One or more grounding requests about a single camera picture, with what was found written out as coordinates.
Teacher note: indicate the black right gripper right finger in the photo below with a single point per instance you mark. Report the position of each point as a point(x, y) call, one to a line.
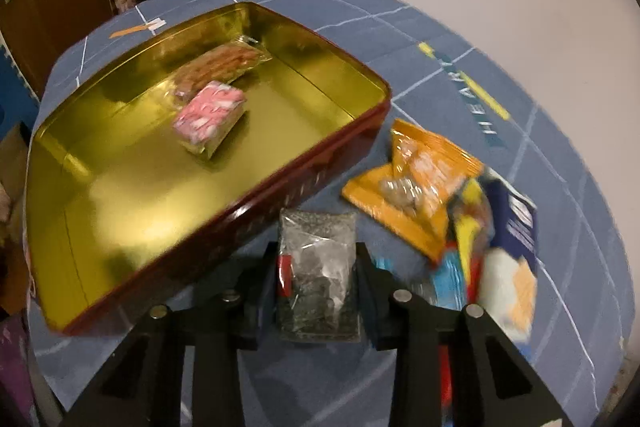
point(492, 384)

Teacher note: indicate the pink white wrapped snack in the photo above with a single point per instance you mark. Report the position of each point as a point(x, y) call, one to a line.
point(203, 123)

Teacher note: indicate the orange sunflower seed packet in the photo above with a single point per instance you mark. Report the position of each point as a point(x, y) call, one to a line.
point(411, 193)

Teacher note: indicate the gold red toffee tin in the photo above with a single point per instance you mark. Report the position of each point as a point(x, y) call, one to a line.
point(119, 212)

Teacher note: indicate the red snack packet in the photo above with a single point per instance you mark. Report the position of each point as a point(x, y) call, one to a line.
point(444, 377)

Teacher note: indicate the small blue clear packet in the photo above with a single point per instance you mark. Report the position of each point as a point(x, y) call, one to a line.
point(439, 284)

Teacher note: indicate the clear packet of dark snack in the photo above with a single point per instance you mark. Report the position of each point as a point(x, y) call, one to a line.
point(316, 278)

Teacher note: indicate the clear packet of brown candies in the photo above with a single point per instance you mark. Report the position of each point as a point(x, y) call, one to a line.
point(224, 64)

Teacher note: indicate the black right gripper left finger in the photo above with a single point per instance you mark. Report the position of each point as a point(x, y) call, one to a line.
point(140, 384)

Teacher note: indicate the navy white biscuit packet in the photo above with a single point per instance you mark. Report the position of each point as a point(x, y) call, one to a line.
point(507, 289)

